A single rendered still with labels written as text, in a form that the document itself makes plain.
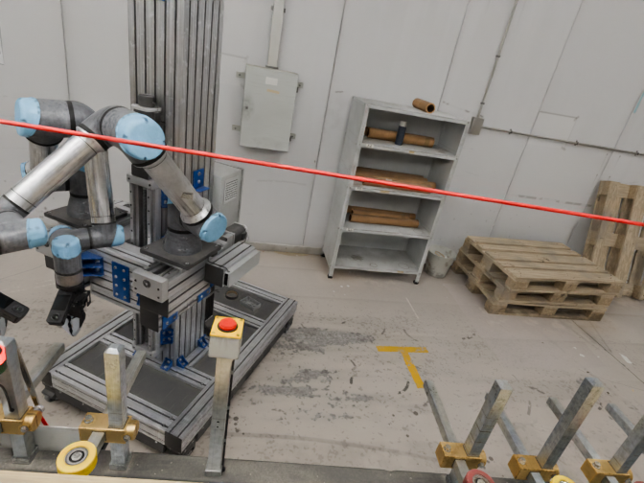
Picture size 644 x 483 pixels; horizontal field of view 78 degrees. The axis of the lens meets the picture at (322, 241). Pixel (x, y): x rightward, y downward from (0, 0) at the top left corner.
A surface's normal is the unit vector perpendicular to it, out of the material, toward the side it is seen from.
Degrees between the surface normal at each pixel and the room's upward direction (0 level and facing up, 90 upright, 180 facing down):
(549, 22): 90
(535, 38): 90
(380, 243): 90
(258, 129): 90
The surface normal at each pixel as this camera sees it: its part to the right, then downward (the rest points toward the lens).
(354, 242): 0.16, 0.45
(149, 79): -0.35, 0.35
